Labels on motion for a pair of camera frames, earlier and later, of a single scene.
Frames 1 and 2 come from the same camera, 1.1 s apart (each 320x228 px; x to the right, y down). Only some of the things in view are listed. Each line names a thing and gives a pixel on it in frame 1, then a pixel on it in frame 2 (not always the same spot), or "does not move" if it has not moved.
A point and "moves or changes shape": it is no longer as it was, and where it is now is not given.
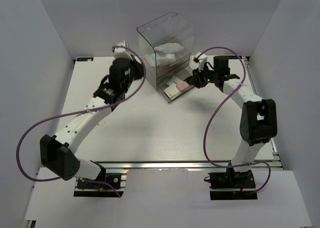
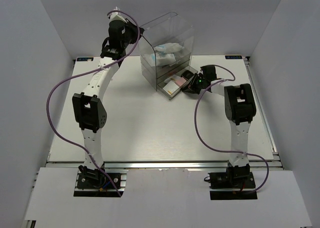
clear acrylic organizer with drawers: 166,50 does not move
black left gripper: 139,68 → 133,28
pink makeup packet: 181,85 moves or changes shape
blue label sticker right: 234,57 does not move
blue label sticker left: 84,59 does not move
